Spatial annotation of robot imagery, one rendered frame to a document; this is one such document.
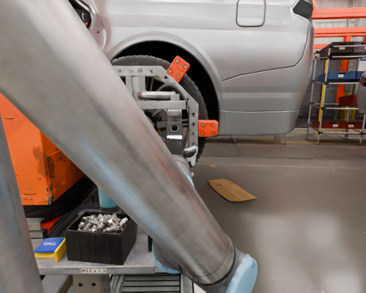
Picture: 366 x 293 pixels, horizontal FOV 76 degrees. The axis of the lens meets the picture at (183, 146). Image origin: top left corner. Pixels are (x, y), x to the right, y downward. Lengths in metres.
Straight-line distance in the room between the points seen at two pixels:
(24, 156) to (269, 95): 1.35
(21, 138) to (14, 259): 0.87
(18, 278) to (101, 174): 0.20
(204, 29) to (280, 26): 0.45
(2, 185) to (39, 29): 0.20
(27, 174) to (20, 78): 1.04
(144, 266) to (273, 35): 1.39
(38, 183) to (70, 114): 1.03
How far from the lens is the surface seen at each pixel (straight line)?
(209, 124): 1.07
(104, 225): 0.90
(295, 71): 1.68
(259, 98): 1.59
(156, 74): 1.05
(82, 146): 0.22
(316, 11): 8.01
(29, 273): 0.40
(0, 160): 0.34
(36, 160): 1.19
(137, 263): 0.89
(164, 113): 1.57
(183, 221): 0.29
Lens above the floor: 1.00
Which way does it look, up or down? 12 degrees down
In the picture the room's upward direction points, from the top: straight up
